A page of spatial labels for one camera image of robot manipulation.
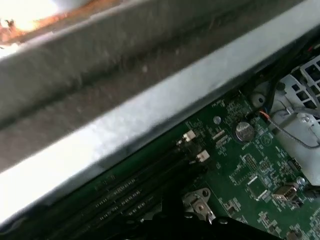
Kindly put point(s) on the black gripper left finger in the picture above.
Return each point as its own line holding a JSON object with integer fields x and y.
{"x": 150, "y": 232}

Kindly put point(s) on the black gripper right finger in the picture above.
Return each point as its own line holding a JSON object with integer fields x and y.
{"x": 212, "y": 232}

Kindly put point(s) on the black RAM slot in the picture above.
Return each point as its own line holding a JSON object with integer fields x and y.
{"x": 141, "y": 207}
{"x": 125, "y": 195}
{"x": 117, "y": 184}

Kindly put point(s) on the black square chip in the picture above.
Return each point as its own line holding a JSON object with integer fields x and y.
{"x": 256, "y": 188}

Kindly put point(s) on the white board connector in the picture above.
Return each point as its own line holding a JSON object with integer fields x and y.
{"x": 189, "y": 136}
{"x": 202, "y": 156}

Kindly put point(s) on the green motherboard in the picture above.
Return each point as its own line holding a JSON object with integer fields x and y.
{"x": 225, "y": 155}

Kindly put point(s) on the silver internal USB port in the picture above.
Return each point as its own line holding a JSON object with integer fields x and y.
{"x": 285, "y": 192}

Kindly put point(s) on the silver coin battery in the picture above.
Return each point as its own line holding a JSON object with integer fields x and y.
{"x": 243, "y": 131}

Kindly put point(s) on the metal drive cage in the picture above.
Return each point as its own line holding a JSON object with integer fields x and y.
{"x": 307, "y": 125}

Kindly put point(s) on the black open PC case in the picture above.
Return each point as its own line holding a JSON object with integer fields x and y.
{"x": 125, "y": 62}

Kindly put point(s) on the brown square mounting plate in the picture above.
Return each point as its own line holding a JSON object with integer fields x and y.
{"x": 50, "y": 18}

